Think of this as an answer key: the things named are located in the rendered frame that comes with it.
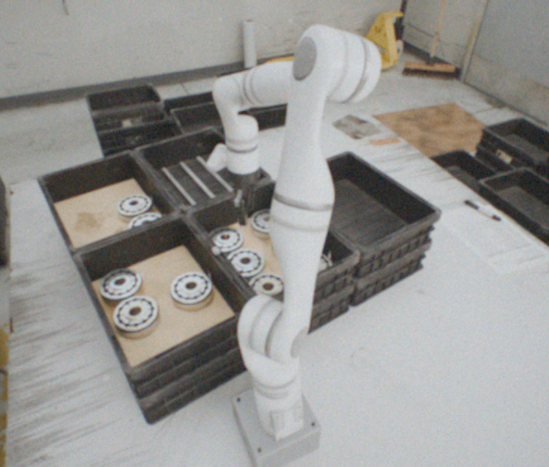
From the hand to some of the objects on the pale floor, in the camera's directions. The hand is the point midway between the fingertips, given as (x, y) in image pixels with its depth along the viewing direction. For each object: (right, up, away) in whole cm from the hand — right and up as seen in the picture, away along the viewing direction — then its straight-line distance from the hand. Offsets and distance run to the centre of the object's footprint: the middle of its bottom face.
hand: (245, 212), depth 109 cm
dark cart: (-162, -11, +139) cm, 214 cm away
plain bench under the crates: (+11, -65, +78) cm, 102 cm away
